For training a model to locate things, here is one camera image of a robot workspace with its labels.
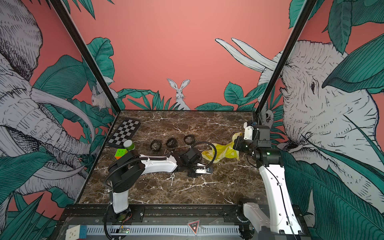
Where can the black right frame post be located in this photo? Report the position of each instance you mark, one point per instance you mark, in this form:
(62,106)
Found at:
(299,25)

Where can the colourful rubik's cube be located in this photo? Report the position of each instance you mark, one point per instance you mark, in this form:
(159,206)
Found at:
(120,153)

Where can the black front mounting rail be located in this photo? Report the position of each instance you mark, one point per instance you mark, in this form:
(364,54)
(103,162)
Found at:
(229,212)

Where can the black left frame post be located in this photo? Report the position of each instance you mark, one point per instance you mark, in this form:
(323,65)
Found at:
(73,31)

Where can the yellow green patterned towel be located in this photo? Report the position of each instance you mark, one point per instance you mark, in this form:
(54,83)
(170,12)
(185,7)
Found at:
(223,151)

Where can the white slotted cable duct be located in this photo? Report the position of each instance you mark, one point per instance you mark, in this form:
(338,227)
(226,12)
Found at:
(166,230)

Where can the black white checkerboard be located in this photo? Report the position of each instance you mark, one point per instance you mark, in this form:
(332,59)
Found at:
(124,132)

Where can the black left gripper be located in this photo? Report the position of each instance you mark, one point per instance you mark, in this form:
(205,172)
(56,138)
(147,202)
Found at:
(193,175)

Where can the red triangle warning sticker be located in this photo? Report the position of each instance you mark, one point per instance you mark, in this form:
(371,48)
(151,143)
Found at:
(194,226)

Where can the black frame post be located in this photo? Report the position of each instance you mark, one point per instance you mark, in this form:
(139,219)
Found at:
(73,31)
(299,25)

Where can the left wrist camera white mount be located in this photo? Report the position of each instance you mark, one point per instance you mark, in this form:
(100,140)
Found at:
(203,169)

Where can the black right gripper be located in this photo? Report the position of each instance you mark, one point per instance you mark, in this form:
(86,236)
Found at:
(239,144)

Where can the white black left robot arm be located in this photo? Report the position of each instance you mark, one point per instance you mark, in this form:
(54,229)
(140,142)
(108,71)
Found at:
(129,168)

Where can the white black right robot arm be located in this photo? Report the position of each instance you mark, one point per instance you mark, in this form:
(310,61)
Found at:
(281,223)

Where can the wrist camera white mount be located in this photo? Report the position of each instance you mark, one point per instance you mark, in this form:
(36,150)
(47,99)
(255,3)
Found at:
(203,169)
(248,134)

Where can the green white cylinder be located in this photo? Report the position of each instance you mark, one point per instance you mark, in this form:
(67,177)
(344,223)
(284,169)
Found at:
(129,145)

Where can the white power socket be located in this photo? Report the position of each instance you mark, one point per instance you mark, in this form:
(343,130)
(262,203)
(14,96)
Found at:
(78,232)

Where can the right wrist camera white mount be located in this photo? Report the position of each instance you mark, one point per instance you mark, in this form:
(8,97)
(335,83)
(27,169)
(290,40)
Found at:
(248,134)

